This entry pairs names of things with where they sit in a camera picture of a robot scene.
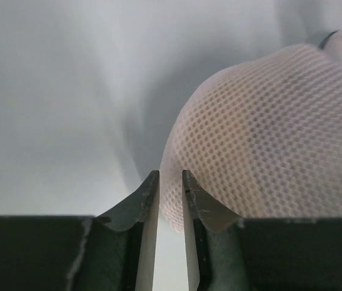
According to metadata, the white mesh laundry bag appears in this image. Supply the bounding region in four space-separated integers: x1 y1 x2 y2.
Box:
160 31 342 232

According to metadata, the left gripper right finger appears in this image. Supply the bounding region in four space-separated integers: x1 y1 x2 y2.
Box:
182 170 342 290

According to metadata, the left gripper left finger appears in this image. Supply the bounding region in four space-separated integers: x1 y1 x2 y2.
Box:
0 170 160 291

